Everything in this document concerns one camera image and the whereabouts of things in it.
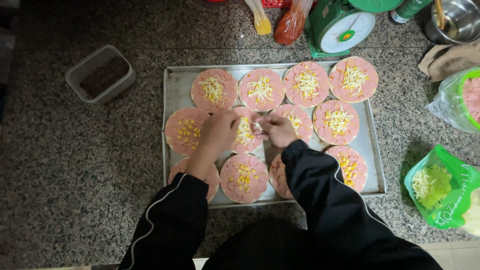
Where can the person's left hand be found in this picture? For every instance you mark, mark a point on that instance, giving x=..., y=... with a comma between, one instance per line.
x=219, y=131

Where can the person's right hand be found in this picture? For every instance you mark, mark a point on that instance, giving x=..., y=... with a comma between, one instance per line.
x=279, y=131

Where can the person's right fingers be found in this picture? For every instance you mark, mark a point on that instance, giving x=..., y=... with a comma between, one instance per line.
x=264, y=125

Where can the person's left fingers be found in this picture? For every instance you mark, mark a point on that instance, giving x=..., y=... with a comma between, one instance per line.
x=229, y=117

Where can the pinch of shredded cheese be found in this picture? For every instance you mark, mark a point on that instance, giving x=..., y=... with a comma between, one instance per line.
x=257, y=126

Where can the group of mini sausage pizzas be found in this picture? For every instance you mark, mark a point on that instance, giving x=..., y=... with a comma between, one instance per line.
x=307, y=84

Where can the yellow sauce piping bag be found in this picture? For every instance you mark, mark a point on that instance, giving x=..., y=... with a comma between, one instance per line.
x=261, y=22

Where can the red sauce piping bag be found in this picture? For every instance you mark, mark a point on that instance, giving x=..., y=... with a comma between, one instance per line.
x=290, y=24

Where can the metal baking tray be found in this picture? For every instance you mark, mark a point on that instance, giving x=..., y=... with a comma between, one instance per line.
x=369, y=150

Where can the red plastic basket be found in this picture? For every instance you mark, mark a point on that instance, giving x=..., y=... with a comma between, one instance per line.
x=275, y=3

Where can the green kitchen scale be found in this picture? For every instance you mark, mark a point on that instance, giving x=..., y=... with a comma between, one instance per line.
x=345, y=32

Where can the person's black jacket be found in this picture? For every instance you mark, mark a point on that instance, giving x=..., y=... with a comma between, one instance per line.
x=300, y=247

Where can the clear plastic container brown filling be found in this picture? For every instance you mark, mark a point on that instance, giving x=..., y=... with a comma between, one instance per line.
x=101, y=75

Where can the heap of shredded cheese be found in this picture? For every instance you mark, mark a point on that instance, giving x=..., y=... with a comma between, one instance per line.
x=431, y=185

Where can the clear plastic bag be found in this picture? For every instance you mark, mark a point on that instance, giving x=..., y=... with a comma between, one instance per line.
x=444, y=101

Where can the green bottle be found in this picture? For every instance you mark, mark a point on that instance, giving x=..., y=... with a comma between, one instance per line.
x=408, y=8

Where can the brown cloth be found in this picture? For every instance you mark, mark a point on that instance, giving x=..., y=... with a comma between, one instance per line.
x=448, y=60

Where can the green plastic bowl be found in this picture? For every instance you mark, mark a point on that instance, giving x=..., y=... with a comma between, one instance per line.
x=462, y=93

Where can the wooden utensil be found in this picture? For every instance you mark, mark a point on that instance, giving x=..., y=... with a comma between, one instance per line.
x=440, y=13

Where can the green cheese bag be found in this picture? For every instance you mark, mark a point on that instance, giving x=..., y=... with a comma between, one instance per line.
x=455, y=210

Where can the pile of pink sausage slices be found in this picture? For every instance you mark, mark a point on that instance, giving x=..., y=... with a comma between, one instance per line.
x=473, y=99

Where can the steel pot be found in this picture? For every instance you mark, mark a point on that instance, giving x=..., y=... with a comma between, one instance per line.
x=459, y=20

